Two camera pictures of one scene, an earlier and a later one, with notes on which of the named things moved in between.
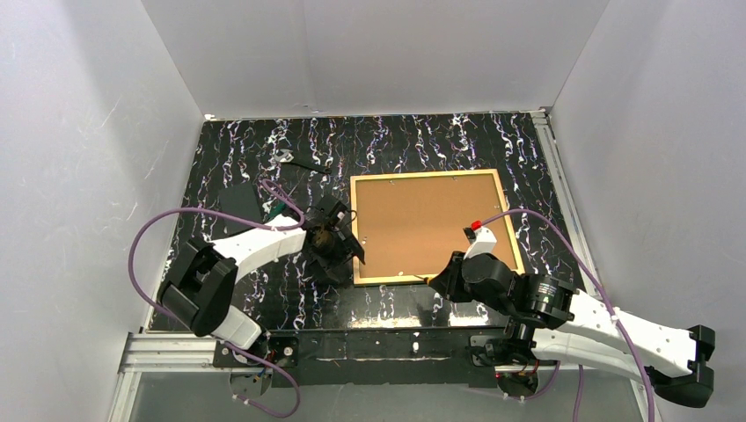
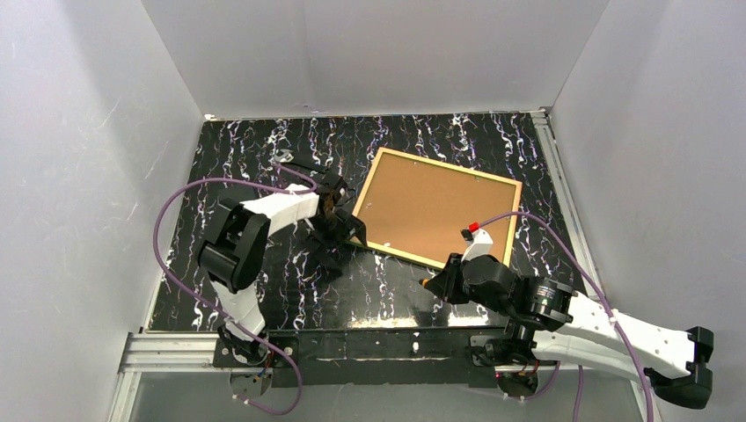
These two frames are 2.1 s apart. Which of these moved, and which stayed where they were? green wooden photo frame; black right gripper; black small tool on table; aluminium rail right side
Moved: green wooden photo frame
Stayed: black small tool on table; black right gripper; aluminium rail right side
